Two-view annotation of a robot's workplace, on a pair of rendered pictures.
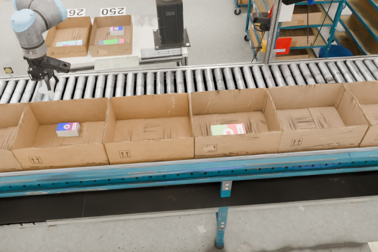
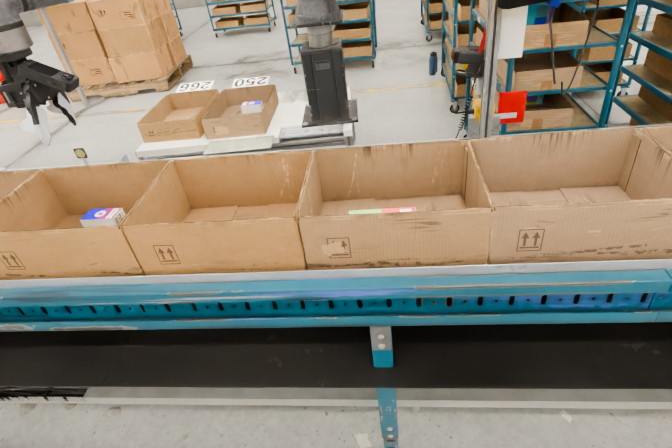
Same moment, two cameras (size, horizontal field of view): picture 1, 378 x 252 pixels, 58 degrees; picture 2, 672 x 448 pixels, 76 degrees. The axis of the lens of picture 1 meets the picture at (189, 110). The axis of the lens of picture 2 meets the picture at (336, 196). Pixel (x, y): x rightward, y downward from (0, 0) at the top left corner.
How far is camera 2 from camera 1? 0.73 m
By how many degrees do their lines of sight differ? 15
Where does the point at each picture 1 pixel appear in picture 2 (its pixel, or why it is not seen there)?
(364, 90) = not seen: outside the picture
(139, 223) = (253, 417)
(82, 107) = (131, 181)
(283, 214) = (527, 425)
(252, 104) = (440, 180)
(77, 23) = (201, 100)
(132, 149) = (178, 244)
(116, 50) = (241, 126)
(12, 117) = not seen: hidden behind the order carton
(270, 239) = not seen: outside the picture
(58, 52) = (159, 131)
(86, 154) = (96, 252)
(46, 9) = not seen: outside the picture
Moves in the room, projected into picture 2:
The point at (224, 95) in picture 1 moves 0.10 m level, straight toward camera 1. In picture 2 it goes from (381, 158) to (373, 179)
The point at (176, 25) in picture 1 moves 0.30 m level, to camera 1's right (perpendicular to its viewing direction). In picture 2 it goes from (334, 86) to (403, 81)
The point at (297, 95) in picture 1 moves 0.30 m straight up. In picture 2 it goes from (534, 158) to (554, 36)
